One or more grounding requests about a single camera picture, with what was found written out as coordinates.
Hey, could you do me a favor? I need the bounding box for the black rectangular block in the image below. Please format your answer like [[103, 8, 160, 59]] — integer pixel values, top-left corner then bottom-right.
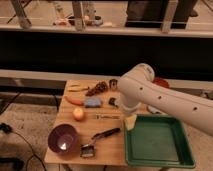
[[109, 97, 118, 107]]

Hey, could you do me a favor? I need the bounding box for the yellow green bean pod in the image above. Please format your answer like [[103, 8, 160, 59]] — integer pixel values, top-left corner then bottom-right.
[[68, 84, 90, 92]]

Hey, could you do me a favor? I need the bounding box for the blue sponge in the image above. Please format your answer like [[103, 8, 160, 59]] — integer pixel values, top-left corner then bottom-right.
[[84, 97, 102, 108]]

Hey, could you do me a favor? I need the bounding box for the orange carrot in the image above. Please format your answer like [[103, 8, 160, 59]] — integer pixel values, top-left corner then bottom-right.
[[65, 96, 84, 106]]

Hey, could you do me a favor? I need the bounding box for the red bowl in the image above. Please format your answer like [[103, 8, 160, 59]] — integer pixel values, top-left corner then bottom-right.
[[153, 77, 169, 88]]

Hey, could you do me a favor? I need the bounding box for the black floor cable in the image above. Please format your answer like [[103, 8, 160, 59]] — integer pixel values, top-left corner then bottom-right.
[[0, 122, 48, 171]]

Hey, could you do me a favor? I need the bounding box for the purple bowl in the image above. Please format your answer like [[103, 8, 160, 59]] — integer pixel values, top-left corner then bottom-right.
[[48, 124, 78, 155]]

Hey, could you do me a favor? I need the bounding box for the green plastic tray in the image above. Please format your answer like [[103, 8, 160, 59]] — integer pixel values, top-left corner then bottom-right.
[[124, 115, 195, 169]]

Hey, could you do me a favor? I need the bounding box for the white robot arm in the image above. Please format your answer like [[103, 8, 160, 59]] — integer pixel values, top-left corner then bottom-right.
[[117, 63, 213, 136]]

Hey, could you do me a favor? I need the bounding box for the black handled brush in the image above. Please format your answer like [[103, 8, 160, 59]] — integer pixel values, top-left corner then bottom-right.
[[80, 128, 121, 158]]

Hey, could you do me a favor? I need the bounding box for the light blue cloth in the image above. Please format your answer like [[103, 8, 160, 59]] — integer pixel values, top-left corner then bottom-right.
[[147, 106, 163, 114]]

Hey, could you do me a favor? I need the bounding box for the small metal cup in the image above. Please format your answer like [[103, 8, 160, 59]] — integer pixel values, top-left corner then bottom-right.
[[109, 79, 118, 91]]

